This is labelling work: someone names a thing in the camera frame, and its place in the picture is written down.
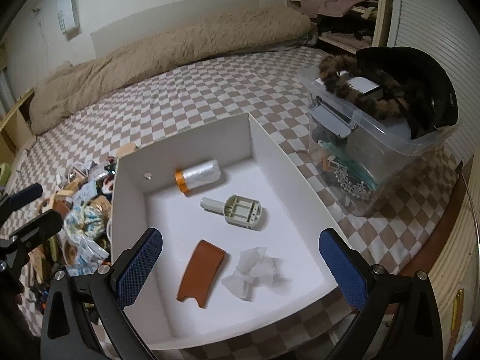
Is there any brown leather case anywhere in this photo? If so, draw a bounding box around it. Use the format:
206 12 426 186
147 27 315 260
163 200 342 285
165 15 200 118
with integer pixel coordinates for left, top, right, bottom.
176 240 226 309

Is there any white mesh gauze wad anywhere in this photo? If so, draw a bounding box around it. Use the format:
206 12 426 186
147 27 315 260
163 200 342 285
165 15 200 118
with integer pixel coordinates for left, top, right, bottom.
220 247 292 302

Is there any grey plastic lint roller holder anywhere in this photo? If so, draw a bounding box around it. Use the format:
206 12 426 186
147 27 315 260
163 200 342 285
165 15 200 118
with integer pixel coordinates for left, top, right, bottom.
200 195 263 229

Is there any blue white mask packet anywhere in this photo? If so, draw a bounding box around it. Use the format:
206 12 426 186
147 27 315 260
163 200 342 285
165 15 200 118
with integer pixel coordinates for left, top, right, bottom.
67 236 109 276

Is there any floral fabric pouch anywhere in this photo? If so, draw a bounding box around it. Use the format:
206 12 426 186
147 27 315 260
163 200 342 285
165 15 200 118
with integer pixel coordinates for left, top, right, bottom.
63 205 109 244

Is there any green plush toy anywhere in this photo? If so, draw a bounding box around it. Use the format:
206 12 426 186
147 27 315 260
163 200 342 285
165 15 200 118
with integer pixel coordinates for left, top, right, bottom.
0 163 11 186

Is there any white storage box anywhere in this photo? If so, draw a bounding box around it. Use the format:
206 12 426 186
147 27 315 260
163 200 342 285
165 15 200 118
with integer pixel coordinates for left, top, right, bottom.
112 114 337 350

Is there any wooden headboard shelf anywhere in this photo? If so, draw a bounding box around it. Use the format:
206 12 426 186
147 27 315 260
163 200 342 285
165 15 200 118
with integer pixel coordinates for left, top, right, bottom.
0 88 36 165

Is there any clear plastic storage bin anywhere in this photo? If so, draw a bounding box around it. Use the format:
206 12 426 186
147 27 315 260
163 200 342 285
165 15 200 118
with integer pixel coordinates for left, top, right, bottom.
298 67 455 216

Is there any beige duvet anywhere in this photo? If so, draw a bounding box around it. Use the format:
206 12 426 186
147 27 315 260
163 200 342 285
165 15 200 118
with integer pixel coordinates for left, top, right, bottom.
29 6 312 135

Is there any checkered bed sheet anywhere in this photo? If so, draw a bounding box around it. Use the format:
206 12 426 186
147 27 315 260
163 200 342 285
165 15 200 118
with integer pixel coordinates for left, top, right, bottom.
6 46 464 360

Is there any closet shelf with clothes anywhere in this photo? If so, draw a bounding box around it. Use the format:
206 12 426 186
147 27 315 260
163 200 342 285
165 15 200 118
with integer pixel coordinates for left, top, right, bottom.
287 0 393 55

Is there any wall air conditioner controller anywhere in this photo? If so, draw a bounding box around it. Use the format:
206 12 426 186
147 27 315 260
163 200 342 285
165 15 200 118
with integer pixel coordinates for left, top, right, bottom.
57 0 80 35

